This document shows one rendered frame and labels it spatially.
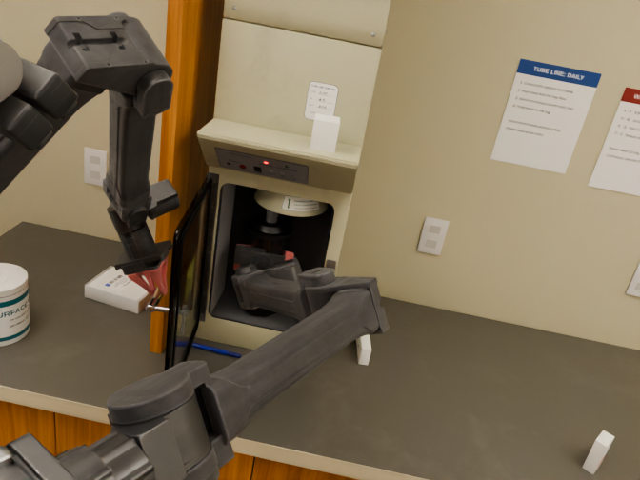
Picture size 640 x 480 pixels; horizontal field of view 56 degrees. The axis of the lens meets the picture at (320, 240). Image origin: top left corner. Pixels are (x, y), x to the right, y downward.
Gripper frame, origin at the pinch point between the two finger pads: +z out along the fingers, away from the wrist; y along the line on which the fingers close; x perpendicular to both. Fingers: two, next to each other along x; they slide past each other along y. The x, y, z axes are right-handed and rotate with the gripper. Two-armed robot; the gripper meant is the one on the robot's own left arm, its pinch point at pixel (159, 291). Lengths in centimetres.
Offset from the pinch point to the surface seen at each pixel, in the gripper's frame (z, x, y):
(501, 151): 9, -59, -80
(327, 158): -16.3, -8.8, -38.5
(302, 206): -2.2, -23.2, -28.7
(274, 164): -16.3, -13.0, -27.5
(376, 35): -35, -20, -53
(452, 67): -16, -61, -71
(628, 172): 22, -56, -112
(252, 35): -40, -22, -29
